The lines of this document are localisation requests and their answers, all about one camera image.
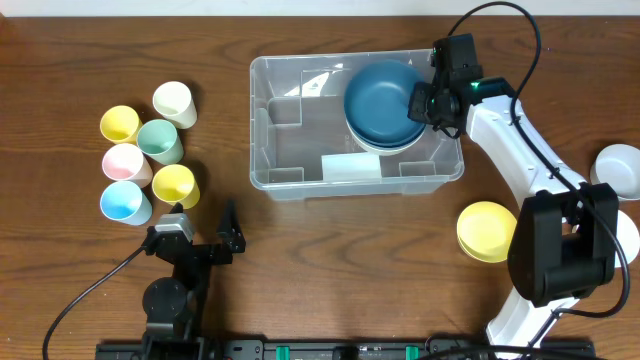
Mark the yellow cup far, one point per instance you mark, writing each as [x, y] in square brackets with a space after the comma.
[120, 124]

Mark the clear plastic storage bin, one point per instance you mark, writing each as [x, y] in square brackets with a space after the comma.
[297, 116]

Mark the pink cup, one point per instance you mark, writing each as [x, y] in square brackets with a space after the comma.
[126, 162]

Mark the light grey small bowl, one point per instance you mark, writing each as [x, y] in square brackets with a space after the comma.
[618, 165]

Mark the white small bowl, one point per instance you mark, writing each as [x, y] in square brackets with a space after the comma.
[628, 236]

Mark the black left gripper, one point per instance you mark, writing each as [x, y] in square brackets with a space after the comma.
[201, 251]

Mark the light blue cup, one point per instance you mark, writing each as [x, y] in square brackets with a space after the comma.
[125, 202]

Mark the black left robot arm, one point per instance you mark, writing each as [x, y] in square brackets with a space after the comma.
[174, 305]

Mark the cream white cup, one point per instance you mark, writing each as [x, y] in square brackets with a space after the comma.
[173, 100]

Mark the yellow cup near gripper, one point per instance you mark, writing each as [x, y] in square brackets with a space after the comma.
[174, 184]

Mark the yellow small bowl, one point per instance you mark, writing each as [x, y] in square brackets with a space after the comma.
[485, 230]

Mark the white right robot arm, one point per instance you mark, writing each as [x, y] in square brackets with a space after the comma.
[564, 244]

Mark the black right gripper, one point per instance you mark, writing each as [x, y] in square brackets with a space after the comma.
[422, 107]

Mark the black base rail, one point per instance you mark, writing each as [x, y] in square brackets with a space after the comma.
[259, 350]

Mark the green cup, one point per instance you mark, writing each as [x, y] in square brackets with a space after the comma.
[159, 139]

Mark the beige large bowl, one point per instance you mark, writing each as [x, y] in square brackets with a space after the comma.
[382, 151]

